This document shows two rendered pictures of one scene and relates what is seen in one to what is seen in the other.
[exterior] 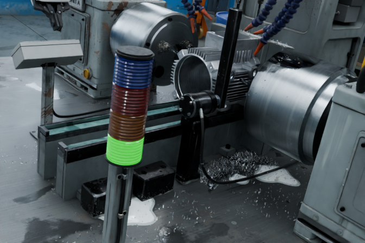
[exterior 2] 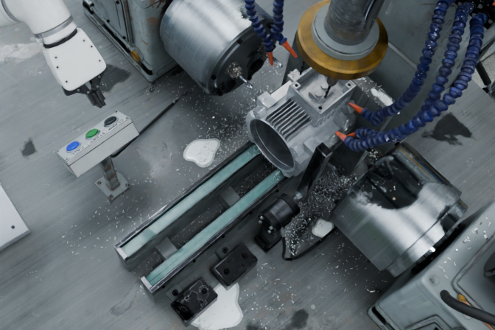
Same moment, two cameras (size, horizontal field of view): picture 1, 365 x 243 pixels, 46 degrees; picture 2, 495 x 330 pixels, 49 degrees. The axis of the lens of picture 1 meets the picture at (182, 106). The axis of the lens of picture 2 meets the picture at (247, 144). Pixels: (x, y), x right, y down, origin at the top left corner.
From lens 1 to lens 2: 100 cm
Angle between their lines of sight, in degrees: 43
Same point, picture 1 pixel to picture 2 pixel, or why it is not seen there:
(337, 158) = (413, 310)
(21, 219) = not seen: outside the picture
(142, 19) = (202, 39)
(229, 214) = (309, 294)
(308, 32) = not seen: hidden behind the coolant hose
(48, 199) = (141, 304)
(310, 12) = not seen: hidden behind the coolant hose
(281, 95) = (369, 234)
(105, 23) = (151, 18)
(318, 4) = (441, 53)
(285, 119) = (370, 253)
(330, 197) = (402, 320)
